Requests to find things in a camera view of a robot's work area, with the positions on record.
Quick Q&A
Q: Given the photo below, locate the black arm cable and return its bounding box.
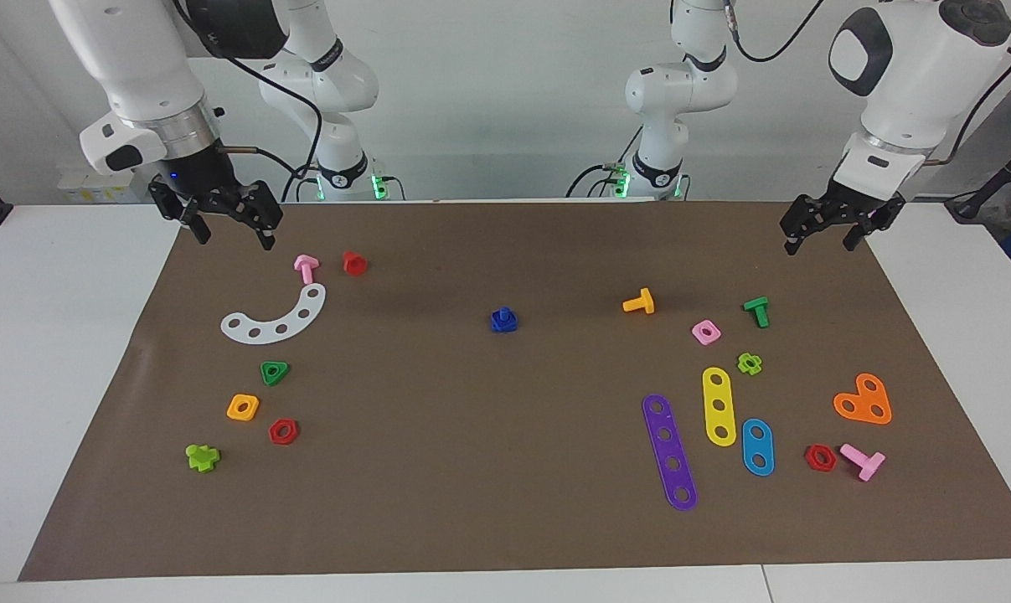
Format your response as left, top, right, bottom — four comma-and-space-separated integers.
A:
723, 0, 1011, 168
170, 0, 326, 204

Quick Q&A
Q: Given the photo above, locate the purple four-hole strip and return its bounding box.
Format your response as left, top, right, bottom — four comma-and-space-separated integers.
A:
642, 394, 699, 512

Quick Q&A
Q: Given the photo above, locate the white curved hole strip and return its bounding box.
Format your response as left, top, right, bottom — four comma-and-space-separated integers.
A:
220, 283, 328, 345

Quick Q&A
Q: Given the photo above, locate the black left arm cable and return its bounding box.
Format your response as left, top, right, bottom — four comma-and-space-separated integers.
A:
723, 0, 1011, 168

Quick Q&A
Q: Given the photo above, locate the black base cable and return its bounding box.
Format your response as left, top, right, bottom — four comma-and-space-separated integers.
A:
565, 126, 644, 199

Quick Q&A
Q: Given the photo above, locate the orange heart hole plate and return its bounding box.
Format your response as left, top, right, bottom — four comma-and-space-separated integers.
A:
833, 373, 893, 426

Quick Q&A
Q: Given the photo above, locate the yellow three-hole strip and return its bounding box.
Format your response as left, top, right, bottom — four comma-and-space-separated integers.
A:
702, 366, 738, 448

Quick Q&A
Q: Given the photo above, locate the blue two-hole strip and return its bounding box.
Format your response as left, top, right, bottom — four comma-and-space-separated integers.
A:
740, 418, 776, 477

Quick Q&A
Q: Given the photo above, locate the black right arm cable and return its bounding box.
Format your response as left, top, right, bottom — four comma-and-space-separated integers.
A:
170, 0, 326, 204

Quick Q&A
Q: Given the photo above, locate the brown table mat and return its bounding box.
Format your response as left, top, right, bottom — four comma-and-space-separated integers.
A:
18, 199, 1011, 582

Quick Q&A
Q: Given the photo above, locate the white box by wall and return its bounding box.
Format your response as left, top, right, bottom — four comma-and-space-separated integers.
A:
57, 164, 154, 204

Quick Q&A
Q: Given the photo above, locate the large pink toy screw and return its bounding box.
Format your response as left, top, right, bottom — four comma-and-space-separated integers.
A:
839, 443, 887, 482

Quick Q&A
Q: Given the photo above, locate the black stand pole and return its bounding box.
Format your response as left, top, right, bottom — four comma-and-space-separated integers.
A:
945, 134, 1011, 223

